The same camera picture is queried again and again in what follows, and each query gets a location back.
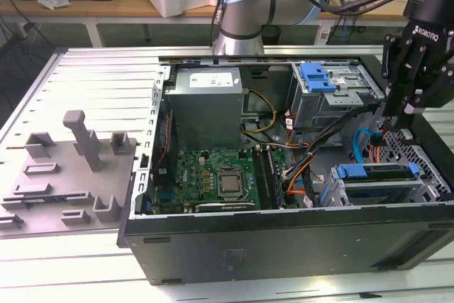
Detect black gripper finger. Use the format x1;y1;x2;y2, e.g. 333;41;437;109
395;65;454;130
381;33;398;118

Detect disk power wire black plug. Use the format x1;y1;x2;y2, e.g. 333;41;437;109
367;114;402;165

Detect blue data wire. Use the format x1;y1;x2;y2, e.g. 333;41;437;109
350;127;386;165

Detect blue plastic bay latch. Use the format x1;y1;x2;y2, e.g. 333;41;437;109
299;62;336;94

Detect grey metal drive cage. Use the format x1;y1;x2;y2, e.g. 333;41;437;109
287;61;386;139

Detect green RAM stick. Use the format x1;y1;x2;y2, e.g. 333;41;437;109
266;148;282;209

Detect black RAM slot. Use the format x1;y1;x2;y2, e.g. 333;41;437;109
253;146;269;211
260;147;276;211

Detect grey power supply unit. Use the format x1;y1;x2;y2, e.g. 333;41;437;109
163;67;245;150

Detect black open PC case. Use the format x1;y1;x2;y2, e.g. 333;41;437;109
116;44;454;287

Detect silver CPU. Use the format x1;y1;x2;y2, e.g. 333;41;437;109
219;174;242;194

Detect black graphics card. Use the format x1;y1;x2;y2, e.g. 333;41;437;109
194;202;257;214

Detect green motherboard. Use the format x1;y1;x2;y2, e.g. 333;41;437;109
152;146;288;214

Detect crumpled white tissue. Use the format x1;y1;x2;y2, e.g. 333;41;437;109
37;0;72;10

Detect grey plastic parts rack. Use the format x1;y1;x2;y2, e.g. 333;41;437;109
0;109;139;237

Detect blue hanging cable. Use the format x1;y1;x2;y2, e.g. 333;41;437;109
340;15;353;45

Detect black wire bundle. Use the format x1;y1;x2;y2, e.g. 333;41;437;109
303;103;383;162

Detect yellow and black power wires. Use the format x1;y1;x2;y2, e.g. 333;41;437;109
240;89;277;137

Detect black sleeved labelled cable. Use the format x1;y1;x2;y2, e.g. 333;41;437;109
301;155;320;209

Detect orange flat data wire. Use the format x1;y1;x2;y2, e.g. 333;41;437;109
283;175;309;197

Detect wooden desk white frame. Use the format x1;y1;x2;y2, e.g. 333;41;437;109
0;0;454;48

